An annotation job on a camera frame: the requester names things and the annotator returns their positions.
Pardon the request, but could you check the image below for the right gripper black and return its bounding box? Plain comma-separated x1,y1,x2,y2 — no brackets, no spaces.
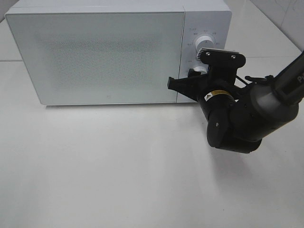
167,48,261,153

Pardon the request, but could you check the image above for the white timer knob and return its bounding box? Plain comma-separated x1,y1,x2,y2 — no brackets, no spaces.
193,66,208,75

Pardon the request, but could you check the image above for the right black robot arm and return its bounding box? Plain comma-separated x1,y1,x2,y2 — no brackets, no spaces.
167,48,304,153

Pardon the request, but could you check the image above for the upper white power knob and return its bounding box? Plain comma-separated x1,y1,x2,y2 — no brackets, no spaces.
195,34,215,53

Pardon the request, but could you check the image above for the white microwave oven body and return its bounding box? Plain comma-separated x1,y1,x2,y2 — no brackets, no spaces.
5,0,232,103

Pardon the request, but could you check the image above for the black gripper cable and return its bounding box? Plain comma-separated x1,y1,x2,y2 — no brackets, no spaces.
235,75,276,88

